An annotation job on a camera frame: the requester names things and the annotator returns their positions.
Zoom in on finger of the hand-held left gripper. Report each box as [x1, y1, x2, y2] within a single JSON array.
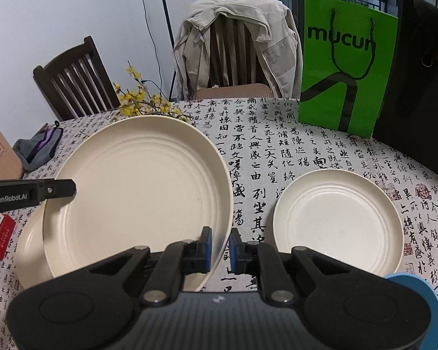
[[38, 179, 77, 202]]

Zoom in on dark wooden chair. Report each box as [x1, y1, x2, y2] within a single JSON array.
[[33, 36, 122, 122], [206, 15, 260, 89]]

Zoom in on cream plate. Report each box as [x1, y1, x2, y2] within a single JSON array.
[[43, 115, 235, 292], [15, 204, 61, 289], [273, 169, 404, 277]]

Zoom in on grey purple pouch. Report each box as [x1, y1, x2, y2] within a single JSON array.
[[13, 123, 64, 173]]

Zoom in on studio light on stand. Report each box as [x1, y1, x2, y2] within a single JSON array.
[[155, 0, 181, 102]]

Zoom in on beige jacket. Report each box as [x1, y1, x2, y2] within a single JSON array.
[[173, 0, 303, 101]]

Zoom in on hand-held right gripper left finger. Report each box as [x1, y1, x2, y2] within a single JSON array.
[[89, 226, 214, 307]]

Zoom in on green paper bag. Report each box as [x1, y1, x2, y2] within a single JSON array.
[[298, 0, 399, 138]]

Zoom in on red box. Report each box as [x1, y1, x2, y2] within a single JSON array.
[[0, 215, 21, 260]]

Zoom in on black paper bag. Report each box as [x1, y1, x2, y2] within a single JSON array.
[[372, 0, 438, 185]]

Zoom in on blue bowl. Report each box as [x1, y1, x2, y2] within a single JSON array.
[[383, 273, 438, 350]]

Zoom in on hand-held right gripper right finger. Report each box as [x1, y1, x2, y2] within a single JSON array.
[[228, 228, 351, 305]]

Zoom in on brown seat cushion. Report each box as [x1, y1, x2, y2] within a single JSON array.
[[194, 83, 272, 100]]

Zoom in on pink suitcase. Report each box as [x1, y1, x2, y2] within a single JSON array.
[[0, 116, 24, 181]]

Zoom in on yellow flower branch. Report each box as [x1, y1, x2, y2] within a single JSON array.
[[113, 65, 194, 123]]

